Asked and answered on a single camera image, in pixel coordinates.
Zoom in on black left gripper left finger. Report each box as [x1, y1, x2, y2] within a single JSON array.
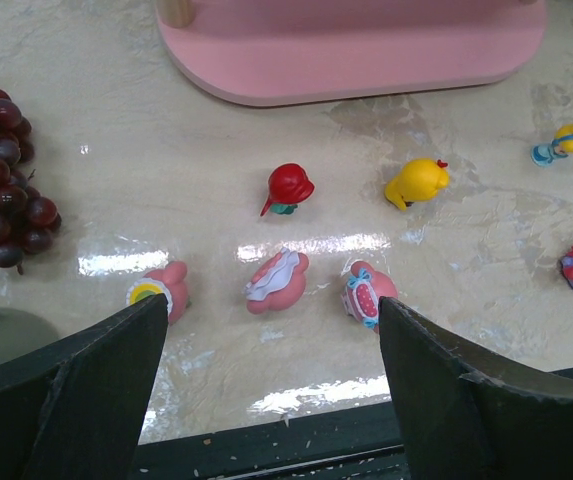
[[0, 295, 168, 479]]

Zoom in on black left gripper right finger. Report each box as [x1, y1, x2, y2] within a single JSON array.
[[379, 298, 573, 479]]

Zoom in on pink three-tier wooden shelf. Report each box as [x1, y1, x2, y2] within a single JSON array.
[[155, 0, 547, 107]]

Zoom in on pink toy with blue bow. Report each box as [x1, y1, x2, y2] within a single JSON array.
[[341, 261, 398, 333]]

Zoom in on pink toy with green centre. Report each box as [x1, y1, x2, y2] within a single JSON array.
[[126, 261, 190, 325]]

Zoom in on dark red grape bunch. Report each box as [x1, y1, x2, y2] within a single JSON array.
[[0, 89, 62, 274]]

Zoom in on pink toy with white frill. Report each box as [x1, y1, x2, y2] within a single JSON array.
[[244, 248, 309, 315]]

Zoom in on red haired mermaid toy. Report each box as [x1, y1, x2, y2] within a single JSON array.
[[260, 163, 315, 216]]

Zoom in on blonde blue dress doll toy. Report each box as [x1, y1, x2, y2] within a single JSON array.
[[530, 124, 573, 167]]

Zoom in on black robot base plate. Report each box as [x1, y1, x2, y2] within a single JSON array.
[[127, 401, 415, 479]]

